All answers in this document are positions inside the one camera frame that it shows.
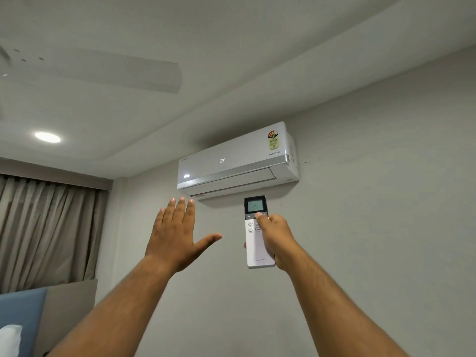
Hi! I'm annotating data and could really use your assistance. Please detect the blue padded headboard panel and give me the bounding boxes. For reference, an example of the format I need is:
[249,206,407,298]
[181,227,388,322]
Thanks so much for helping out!
[0,287,48,357]

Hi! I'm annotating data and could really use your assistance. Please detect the white ceiling fan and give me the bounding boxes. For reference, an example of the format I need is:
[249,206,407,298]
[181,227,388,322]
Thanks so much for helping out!
[0,44,185,95]

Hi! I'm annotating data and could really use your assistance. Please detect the person's right forearm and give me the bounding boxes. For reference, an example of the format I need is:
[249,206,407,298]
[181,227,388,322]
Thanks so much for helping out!
[286,249,410,357]

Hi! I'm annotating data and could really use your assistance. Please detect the grey padded headboard panel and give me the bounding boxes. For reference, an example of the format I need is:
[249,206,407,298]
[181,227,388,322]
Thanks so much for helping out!
[31,278,99,357]

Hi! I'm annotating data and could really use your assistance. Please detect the person's left hand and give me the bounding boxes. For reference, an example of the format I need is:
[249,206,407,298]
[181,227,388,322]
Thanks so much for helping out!
[145,197,223,274]

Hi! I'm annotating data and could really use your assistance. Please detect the person's left forearm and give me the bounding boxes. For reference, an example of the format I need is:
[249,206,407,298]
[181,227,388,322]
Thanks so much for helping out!
[48,254,178,357]

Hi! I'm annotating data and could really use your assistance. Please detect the white remote control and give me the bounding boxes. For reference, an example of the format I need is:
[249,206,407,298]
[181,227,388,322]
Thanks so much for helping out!
[243,196,277,269]

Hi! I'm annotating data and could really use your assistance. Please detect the white pillow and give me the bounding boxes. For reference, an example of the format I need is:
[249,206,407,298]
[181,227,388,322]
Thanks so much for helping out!
[0,324,23,357]

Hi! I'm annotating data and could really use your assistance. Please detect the grey curtain pelmet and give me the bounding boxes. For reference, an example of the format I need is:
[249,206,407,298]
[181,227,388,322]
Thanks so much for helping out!
[0,157,114,192]

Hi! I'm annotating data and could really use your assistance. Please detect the person's right hand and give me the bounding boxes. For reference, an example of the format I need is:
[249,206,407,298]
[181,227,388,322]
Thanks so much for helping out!
[244,213,304,273]

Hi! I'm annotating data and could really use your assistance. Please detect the white wall air conditioner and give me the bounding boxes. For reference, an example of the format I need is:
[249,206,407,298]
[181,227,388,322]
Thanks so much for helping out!
[177,121,300,201]

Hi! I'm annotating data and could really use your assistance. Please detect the beige pleated curtain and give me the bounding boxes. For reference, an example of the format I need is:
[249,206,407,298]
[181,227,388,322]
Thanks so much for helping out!
[0,174,109,295]

